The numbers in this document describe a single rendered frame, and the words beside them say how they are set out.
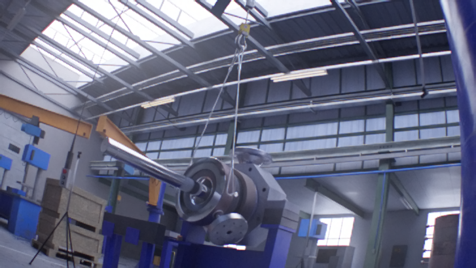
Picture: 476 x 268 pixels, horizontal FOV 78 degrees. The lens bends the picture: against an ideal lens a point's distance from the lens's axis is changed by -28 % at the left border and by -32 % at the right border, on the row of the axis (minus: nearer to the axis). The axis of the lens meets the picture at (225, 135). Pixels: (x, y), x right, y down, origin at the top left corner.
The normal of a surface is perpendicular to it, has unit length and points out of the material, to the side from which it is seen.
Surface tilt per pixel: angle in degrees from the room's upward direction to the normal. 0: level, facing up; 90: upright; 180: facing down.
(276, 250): 90
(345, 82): 90
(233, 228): 131
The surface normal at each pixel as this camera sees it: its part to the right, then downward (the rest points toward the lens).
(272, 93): -0.62, -0.37
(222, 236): 0.37, 0.50
